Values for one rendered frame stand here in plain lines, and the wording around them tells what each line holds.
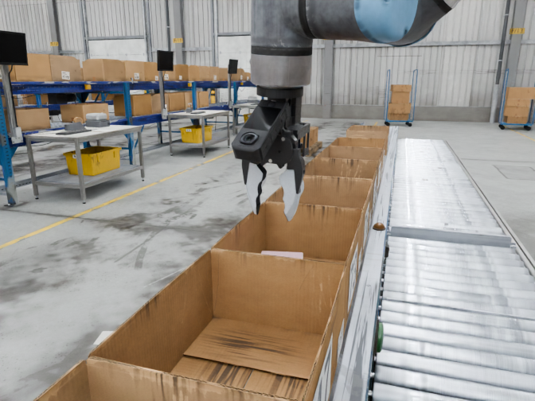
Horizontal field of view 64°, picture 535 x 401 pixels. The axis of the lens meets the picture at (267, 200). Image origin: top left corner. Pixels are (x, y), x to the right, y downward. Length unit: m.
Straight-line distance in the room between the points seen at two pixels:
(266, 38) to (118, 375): 0.48
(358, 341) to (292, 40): 0.59
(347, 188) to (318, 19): 1.09
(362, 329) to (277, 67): 0.58
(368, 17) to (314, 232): 0.81
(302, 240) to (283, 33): 0.78
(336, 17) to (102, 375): 0.54
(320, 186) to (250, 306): 0.79
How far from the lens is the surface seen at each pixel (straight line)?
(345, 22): 0.58
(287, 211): 0.69
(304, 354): 0.88
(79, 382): 0.64
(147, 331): 0.76
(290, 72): 0.63
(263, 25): 0.63
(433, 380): 1.11
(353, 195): 1.62
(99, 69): 7.68
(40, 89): 6.53
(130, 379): 0.61
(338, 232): 1.25
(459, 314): 1.39
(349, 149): 2.39
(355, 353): 0.89
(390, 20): 0.56
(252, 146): 0.59
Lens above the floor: 1.40
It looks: 16 degrees down
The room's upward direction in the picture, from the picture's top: straight up
